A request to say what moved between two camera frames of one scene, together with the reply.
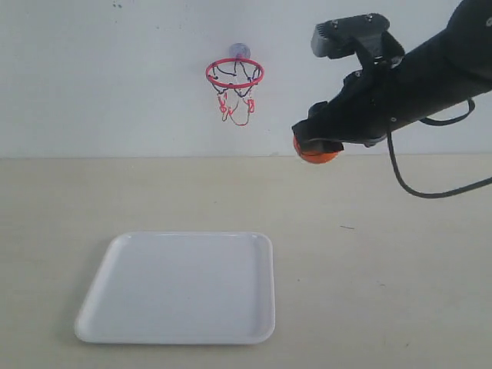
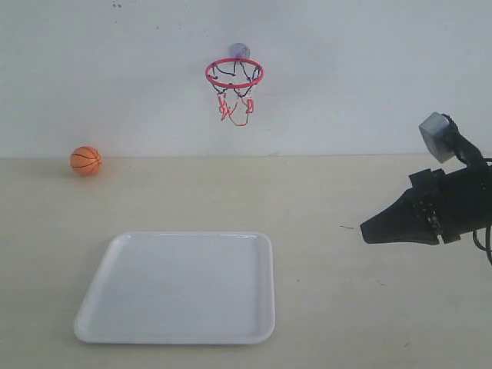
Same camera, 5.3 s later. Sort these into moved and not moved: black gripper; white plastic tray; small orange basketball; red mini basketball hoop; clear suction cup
Moved: small orange basketball; black gripper
Not moved: clear suction cup; white plastic tray; red mini basketball hoop
